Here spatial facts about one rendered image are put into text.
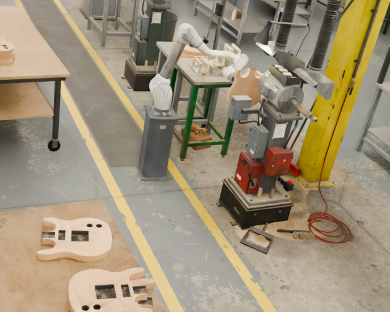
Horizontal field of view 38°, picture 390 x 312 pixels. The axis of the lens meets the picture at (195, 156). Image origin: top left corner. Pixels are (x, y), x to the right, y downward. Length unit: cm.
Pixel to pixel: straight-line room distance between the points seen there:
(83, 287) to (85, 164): 292
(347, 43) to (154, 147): 209
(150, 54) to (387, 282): 412
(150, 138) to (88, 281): 261
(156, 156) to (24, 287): 272
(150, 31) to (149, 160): 234
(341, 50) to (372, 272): 210
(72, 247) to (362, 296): 264
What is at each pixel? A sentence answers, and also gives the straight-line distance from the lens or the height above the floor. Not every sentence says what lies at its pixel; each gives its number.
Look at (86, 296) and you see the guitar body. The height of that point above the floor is 99.
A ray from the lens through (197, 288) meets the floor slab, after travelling 452.
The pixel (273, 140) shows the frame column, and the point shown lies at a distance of 496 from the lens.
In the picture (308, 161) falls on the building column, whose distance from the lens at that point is 613.
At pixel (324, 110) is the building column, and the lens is 588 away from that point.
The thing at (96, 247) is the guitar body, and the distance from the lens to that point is 327.
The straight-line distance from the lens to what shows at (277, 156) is 492.
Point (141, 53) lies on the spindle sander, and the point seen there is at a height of 48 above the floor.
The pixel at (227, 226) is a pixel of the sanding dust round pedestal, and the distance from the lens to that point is 521.
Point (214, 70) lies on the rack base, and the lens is 580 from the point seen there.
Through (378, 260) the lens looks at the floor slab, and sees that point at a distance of 546.
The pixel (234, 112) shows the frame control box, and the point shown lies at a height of 100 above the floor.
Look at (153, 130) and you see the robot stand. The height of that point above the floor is 56.
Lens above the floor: 306
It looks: 30 degrees down
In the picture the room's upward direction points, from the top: 11 degrees clockwise
